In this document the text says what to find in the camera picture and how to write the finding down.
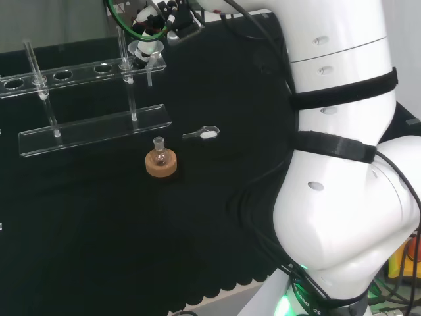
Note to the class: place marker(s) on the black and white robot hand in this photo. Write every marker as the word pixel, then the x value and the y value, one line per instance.
pixel 154 23

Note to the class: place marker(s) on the translucent plastic funnel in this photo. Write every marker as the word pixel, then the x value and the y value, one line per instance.
pixel 150 76

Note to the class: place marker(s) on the clear acrylic funnel stand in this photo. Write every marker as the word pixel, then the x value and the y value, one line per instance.
pixel 98 131

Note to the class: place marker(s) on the glass weighing funnel with powder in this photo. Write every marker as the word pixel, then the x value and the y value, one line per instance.
pixel 208 134

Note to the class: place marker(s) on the small round-bottom glass flask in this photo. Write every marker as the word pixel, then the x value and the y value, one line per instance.
pixel 160 156

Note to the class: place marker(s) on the black bench cloth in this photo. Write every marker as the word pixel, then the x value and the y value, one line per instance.
pixel 98 230

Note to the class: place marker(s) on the grey cloth clip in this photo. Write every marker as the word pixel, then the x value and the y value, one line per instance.
pixel 413 121

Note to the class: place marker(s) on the yellow stop button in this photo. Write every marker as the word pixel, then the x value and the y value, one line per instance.
pixel 411 266

